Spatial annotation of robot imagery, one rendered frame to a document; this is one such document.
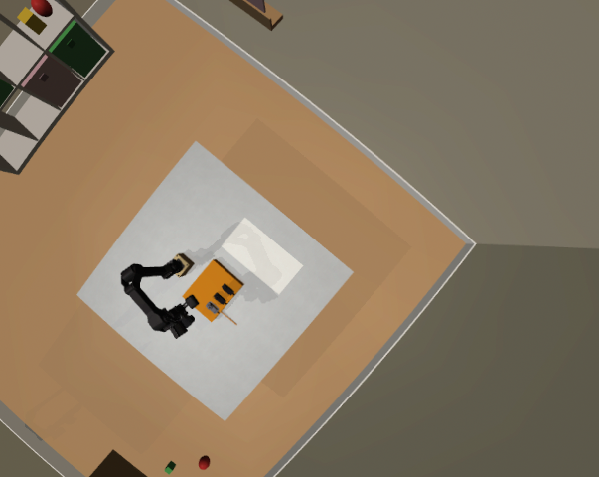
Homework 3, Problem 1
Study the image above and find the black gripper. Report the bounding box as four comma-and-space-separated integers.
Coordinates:
172, 295, 199, 318

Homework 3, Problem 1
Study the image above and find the black micro servo with brown cable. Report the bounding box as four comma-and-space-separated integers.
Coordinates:
206, 302, 230, 320

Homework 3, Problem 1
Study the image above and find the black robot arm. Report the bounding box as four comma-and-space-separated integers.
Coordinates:
121, 258, 195, 339

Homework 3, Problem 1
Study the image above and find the orange rectangular deck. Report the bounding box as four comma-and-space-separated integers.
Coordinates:
182, 259, 244, 322

